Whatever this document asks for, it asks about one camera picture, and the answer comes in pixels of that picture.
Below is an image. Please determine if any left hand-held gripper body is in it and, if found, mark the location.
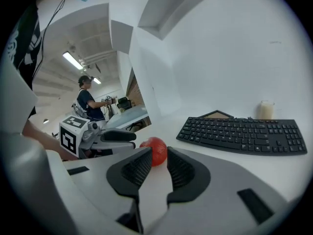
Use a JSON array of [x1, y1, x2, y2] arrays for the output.
[[59, 116, 102, 159]]

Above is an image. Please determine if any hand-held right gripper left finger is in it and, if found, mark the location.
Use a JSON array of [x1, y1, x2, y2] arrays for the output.
[[63, 146, 154, 234]]

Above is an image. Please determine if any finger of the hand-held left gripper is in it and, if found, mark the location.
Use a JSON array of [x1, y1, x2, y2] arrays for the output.
[[91, 141, 136, 156], [100, 130, 137, 142]]

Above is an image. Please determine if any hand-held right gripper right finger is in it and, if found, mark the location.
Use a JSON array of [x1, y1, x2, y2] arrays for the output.
[[151, 145, 290, 235]]

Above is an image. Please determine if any red apple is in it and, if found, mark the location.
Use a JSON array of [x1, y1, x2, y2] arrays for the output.
[[139, 136, 168, 167]]

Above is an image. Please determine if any person's left forearm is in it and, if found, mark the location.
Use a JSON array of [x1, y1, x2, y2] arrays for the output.
[[22, 118, 79, 162]]

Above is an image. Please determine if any glass-topped white table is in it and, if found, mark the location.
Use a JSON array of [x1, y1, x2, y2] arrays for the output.
[[104, 105, 151, 132]]

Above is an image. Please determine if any black mesh office chair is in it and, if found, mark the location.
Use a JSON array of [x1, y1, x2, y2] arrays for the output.
[[116, 96, 133, 111]]

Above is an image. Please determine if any black computer keyboard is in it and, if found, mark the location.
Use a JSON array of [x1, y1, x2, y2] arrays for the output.
[[176, 116, 308, 157]]

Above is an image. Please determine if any white square desk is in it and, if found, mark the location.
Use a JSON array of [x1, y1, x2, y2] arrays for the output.
[[136, 114, 313, 203]]

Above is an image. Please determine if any cream candle glass jar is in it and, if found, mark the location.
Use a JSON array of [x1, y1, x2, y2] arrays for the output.
[[259, 100, 275, 120]]

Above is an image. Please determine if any person's black patterned shirt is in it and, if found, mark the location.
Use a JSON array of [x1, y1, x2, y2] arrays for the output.
[[6, 0, 47, 118]]

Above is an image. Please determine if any house-shaped wooden picture frame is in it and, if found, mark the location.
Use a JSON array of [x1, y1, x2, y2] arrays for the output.
[[198, 109, 235, 120]]

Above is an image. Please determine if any black keyboard cable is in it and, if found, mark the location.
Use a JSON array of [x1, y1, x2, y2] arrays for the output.
[[233, 116, 268, 121]]

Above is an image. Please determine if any thin black head cable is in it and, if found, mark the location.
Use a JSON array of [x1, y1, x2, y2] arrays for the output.
[[31, 0, 67, 83]]

